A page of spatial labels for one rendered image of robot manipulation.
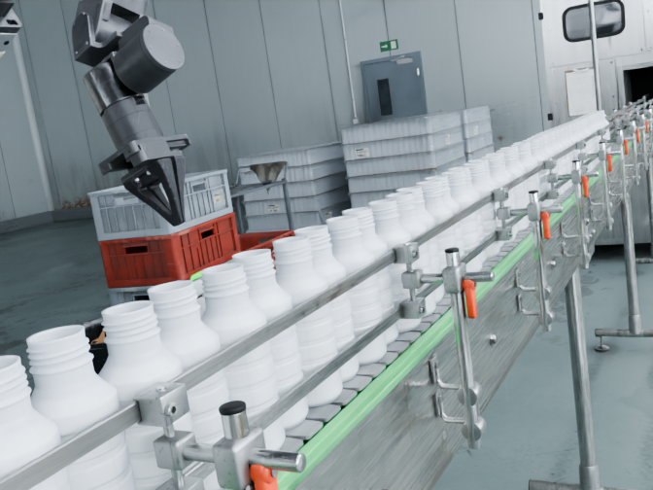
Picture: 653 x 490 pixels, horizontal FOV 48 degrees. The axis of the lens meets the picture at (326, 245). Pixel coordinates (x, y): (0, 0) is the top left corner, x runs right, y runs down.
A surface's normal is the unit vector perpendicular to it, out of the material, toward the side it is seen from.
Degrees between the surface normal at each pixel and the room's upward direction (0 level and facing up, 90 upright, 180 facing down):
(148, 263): 90
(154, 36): 69
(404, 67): 90
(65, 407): 49
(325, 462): 90
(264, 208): 90
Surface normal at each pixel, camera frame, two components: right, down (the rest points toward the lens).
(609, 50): -0.45, 0.22
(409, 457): 0.88, -0.05
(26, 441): 0.49, -0.66
